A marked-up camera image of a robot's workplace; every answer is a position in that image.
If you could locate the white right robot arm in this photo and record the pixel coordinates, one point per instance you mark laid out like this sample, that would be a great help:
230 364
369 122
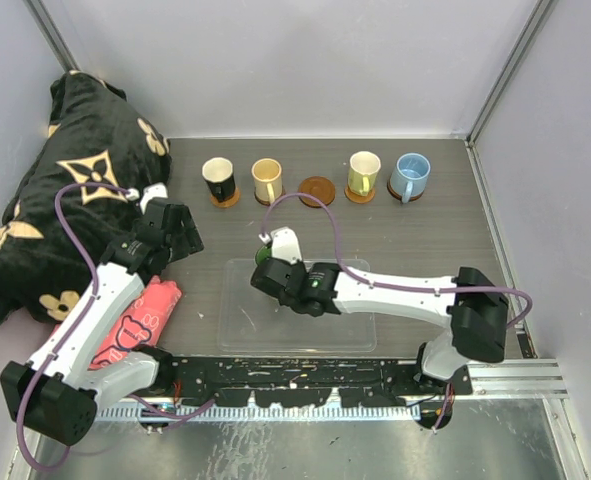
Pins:
470 310

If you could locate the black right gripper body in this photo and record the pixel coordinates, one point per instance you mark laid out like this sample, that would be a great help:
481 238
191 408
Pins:
292 302

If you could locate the yellow mug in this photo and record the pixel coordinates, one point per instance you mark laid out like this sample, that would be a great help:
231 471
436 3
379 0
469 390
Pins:
267 177

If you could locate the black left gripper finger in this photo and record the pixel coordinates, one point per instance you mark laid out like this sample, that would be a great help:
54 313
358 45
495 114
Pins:
185 215
194 241

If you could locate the brown ringed wooden coaster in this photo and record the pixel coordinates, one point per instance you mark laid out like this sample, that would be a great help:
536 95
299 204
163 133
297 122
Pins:
319 187

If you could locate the clear plastic tray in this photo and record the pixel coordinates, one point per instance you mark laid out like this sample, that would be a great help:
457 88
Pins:
253 323

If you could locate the olive green white mug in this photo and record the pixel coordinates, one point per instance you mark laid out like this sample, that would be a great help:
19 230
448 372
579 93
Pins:
364 166

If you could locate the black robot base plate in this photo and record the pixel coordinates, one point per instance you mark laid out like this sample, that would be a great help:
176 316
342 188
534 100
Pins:
295 382

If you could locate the orange coaster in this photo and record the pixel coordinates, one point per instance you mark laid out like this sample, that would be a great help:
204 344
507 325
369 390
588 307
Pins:
359 199
231 201

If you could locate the black floral plush blanket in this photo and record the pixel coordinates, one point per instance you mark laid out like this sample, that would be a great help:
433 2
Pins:
98 145

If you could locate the white mug black handle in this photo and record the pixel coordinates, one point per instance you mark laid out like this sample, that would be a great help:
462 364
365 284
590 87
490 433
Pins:
218 173

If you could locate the light brown ringed coaster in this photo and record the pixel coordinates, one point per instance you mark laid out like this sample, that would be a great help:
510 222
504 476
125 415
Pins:
408 194

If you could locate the green interior mug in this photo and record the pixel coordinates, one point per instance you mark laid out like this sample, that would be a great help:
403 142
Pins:
262 254

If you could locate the pink printed cloth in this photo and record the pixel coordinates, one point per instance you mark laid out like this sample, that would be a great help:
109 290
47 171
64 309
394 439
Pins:
140 324

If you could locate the blue mug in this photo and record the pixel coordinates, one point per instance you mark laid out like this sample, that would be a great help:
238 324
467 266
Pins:
411 167

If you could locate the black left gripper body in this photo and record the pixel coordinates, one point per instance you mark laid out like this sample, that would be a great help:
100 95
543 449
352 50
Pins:
178 245

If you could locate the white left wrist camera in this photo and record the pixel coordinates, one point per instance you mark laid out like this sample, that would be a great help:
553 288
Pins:
143 197

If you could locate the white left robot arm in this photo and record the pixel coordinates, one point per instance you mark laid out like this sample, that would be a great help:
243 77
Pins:
55 392

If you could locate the dark brown coaster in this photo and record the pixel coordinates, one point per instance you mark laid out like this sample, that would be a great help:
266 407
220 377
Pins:
268 201

